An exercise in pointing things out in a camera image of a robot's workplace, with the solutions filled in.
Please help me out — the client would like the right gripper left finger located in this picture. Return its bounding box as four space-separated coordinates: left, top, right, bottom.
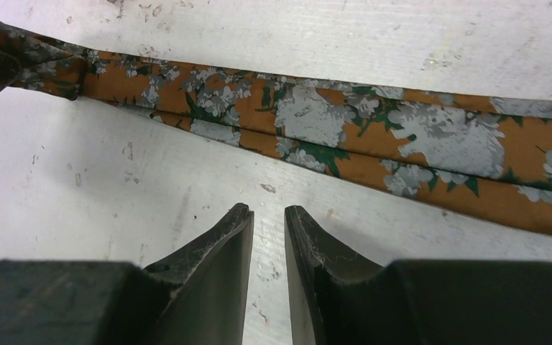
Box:
0 203 254 344

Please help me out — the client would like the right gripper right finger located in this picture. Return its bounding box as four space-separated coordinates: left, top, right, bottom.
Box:
285 206 552 344

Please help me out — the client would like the orange grey floral tie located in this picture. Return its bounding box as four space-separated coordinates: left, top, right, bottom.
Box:
0 22 552 236

